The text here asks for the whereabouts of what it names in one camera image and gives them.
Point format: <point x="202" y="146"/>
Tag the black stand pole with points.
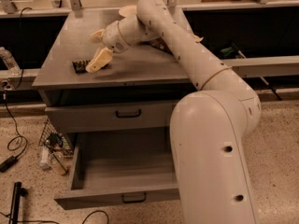
<point x="18" y="192"/>

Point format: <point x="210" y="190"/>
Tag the wire mesh basket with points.
<point x="54" y="141"/>

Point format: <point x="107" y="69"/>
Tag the clear plastic bottle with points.
<point x="9" y="62"/>

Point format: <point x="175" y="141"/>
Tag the open grey lower drawer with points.
<point x="108" y="164"/>

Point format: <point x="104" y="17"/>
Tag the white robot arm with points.
<point x="206" y="126"/>

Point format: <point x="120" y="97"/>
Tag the black drawer handle lower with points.
<point x="134" y="197"/>

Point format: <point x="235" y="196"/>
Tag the dark rxbar chocolate bar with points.
<point x="80" y="66"/>

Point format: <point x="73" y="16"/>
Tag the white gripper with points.
<point x="111" y="37"/>

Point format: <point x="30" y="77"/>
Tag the black drawer handle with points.
<point x="128" y="115"/>
<point x="134" y="197"/>

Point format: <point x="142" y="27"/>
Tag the closed grey upper drawer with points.
<point x="93" y="118"/>

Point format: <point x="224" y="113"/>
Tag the grey drawer cabinet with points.
<point x="140" y="74"/>

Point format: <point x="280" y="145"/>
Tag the brown chip bag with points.
<point x="161" y="45"/>

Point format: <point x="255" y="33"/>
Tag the white ceramic bowl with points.
<point x="127" y="11"/>

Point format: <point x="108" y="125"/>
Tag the black drawer handle upper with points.
<point x="128" y="115"/>

